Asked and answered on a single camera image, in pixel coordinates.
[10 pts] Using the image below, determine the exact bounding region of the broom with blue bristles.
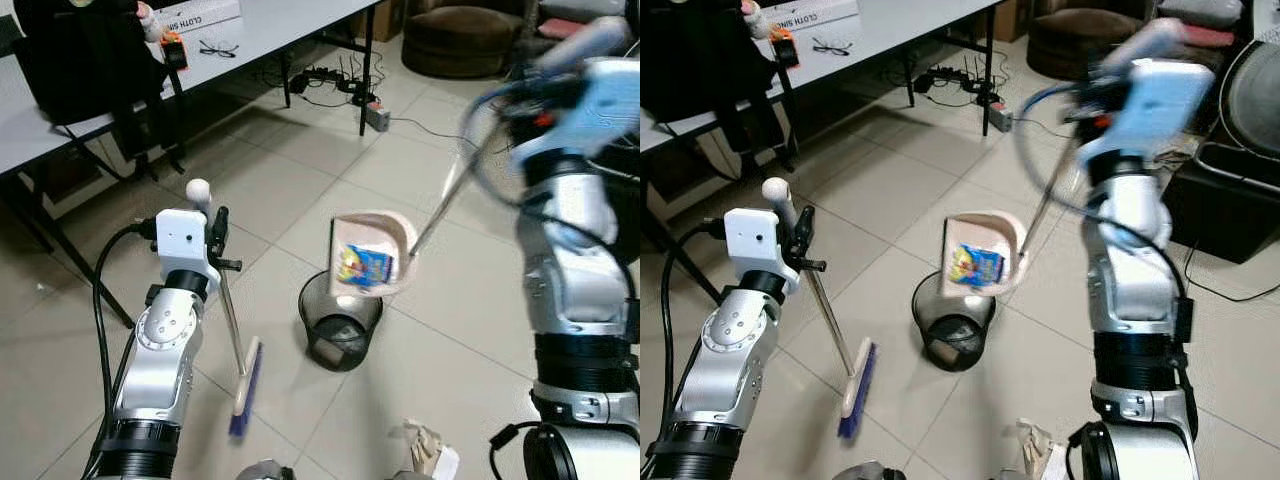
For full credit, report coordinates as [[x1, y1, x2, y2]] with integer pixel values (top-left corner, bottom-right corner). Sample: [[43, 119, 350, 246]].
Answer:
[[762, 177, 880, 440], [186, 178, 265, 439]]

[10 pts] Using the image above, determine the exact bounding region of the cream long-handled dustpan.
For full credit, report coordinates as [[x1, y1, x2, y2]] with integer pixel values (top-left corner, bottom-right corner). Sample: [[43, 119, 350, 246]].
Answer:
[[940, 120, 1086, 299], [327, 95, 501, 299]]

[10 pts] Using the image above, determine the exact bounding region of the brown round ottoman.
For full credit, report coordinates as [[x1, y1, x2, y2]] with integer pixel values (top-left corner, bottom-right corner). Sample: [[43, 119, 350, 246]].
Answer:
[[1026, 5, 1143, 81], [402, 5, 523, 80]]

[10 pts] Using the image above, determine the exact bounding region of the pink cushion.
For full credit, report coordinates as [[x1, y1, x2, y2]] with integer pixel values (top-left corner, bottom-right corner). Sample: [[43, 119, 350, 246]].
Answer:
[[538, 17, 593, 42], [1178, 24, 1238, 50]]

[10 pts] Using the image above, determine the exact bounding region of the black mesh waste bin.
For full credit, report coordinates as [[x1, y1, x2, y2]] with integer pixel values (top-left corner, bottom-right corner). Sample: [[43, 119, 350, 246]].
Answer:
[[910, 270, 997, 373], [298, 270, 385, 373]]

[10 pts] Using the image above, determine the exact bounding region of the colourful snack wrapper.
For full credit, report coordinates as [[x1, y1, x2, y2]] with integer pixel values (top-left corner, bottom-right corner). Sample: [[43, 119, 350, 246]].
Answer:
[[336, 243, 394, 289], [949, 243, 1007, 290]]

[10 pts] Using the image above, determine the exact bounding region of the black power strip with plugs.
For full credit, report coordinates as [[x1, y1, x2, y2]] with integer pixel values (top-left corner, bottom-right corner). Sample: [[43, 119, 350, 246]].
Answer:
[[288, 65, 367, 103], [913, 65, 989, 103]]

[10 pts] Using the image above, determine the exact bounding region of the black speaker cabinet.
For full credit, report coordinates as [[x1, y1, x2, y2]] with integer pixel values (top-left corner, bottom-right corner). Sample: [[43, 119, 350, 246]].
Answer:
[[1163, 38, 1280, 267]]

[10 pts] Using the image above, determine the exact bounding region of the orange and black device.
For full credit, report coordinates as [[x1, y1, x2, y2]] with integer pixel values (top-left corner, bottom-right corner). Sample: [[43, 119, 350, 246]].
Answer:
[[159, 30, 190, 71], [769, 28, 799, 69]]

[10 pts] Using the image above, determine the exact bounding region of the black backpack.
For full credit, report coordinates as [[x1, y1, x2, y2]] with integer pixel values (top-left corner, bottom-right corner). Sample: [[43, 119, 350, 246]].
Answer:
[[640, 0, 799, 173], [12, 0, 189, 179]]

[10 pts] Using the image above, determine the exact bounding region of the grey folding table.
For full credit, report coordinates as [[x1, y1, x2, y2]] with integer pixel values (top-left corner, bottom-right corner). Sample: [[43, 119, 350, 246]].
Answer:
[[640, 0, 1004, 251], [0, 0, 386, 331]]

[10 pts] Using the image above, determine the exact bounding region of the white printed cardboard box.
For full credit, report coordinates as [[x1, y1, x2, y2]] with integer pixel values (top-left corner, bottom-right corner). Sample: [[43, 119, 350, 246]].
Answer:
[[768, 0, 862, 32], [168, 0, 244, 32]]

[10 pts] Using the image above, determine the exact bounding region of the crumpled paper bag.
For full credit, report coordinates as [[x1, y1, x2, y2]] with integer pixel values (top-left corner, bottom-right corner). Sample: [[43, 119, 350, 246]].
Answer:
[[402, 418, 462, 480], [1014, 418, 1068, 480]]

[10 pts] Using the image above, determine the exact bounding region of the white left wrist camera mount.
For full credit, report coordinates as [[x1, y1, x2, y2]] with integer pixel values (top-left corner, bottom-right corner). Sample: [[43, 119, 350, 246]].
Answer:
[[723, 207, 802, 297], [154, 208, 222, 293]]

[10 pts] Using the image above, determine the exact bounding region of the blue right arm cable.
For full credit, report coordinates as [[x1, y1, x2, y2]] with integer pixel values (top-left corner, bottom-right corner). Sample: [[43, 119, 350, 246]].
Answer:
[[1012, 80, 1091, 201], [468, 78, 546, 213]]

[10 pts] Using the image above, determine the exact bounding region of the pale blue right wrist camera mount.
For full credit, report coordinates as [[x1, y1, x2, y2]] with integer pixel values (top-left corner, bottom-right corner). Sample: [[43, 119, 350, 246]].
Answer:
[[512, 57, 641, 169], [1075, 60, 1217, 169]]

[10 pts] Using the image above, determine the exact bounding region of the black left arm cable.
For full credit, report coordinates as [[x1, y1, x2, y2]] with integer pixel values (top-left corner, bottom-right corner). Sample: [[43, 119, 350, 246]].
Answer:
[[657, 221, 731, 421], [90, 221, 161, 421]]

